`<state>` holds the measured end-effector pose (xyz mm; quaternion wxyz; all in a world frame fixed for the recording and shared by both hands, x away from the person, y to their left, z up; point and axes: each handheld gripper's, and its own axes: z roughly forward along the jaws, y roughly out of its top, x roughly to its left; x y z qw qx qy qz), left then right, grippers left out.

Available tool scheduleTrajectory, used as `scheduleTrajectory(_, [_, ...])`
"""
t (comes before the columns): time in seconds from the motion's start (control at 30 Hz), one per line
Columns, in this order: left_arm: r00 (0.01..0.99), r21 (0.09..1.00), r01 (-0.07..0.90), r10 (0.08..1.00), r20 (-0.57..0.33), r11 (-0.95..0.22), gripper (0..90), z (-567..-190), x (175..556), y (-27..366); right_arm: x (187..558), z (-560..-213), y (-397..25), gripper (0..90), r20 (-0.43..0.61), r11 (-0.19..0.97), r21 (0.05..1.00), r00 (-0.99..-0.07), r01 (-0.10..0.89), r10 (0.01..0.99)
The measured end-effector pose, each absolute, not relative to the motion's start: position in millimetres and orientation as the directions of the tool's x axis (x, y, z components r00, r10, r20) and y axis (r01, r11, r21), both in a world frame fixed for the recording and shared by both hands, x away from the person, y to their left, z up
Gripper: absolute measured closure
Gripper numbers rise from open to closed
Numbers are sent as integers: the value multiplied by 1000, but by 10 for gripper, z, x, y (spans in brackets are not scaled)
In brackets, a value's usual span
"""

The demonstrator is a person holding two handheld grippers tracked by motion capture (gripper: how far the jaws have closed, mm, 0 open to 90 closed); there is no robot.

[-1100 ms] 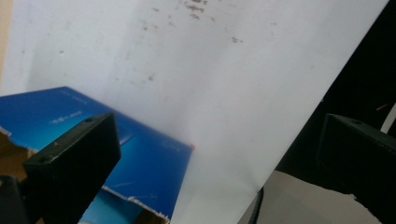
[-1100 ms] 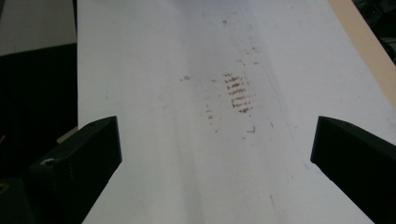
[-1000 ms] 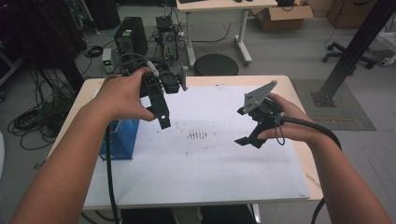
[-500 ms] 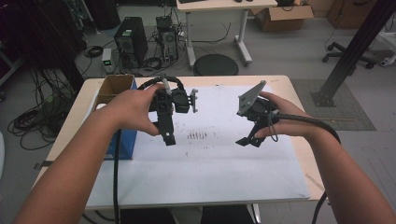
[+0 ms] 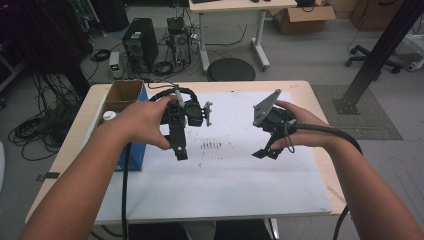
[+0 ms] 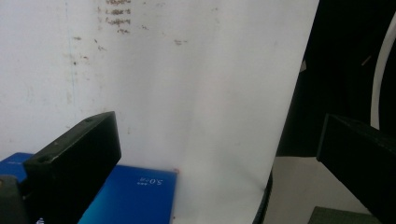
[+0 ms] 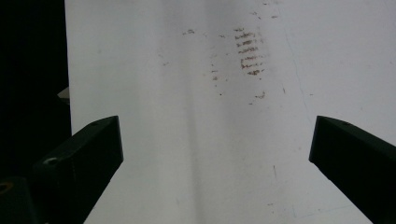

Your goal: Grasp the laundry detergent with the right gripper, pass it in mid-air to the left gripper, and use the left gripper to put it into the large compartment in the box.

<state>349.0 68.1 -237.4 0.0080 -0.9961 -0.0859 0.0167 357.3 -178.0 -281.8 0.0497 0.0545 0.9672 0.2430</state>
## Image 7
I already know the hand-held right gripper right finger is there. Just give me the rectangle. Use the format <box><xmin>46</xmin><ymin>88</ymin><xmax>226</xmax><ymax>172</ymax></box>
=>
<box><xmin>308</xmin><ymin>115</ymin><xmax>396</xmax><ymax>224</ymax></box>

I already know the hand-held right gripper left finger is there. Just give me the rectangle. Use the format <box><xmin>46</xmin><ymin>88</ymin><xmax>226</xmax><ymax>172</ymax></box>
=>
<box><xmin>29</xmin><ymin>115</ymin><xmax>124</xmax><ymax>224</ymax></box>

